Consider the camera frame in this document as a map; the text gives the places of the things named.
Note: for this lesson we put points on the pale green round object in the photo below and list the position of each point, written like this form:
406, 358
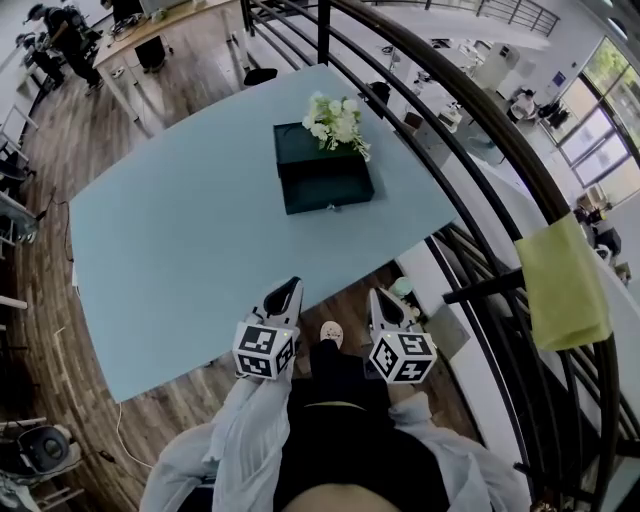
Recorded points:
400, 286

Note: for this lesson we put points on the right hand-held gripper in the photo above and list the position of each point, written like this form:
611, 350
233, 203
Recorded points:
400, 357

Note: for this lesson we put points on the yellow-green cloth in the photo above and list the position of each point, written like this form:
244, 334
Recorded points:
565, 285

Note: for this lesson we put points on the person's light patterned shoe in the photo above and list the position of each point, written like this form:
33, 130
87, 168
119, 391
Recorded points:
331, 332

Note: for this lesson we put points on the blue wall sign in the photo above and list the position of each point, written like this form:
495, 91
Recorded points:
559, 79

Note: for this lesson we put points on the large glass window wall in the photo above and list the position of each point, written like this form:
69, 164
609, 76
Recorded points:
605, 125

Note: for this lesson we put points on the black power adapter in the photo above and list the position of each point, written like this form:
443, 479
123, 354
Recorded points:
105, 456

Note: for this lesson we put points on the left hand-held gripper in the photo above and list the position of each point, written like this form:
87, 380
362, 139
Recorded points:
257, 342

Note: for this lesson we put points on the white flower bouquet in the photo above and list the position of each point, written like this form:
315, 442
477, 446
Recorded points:
335, 120

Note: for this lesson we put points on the pale flat box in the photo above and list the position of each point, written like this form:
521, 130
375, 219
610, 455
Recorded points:
447, 330

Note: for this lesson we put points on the person's right forearm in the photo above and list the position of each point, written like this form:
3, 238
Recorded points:
450, 460

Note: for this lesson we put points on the person's black clothed body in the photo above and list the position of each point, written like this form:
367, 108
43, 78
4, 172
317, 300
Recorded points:
340, 400

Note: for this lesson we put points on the black box under table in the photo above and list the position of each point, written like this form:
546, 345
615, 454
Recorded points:
150, 52

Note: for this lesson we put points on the white boxy device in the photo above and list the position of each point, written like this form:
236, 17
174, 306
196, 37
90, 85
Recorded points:
165, 6

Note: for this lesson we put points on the grey round floor fan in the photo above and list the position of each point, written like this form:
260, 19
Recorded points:
47, 447

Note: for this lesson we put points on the wooden table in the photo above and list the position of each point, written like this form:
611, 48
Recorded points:
200, 12

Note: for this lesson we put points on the black stool seat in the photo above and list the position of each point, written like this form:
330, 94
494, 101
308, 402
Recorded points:
260, 76

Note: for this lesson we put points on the black metal railing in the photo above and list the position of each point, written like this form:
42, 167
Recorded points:
520, 15

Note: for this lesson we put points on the white standing air conditioner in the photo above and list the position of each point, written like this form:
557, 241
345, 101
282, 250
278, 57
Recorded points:
497, 65

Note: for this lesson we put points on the person's left forearm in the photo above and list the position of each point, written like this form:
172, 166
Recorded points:
240, 440

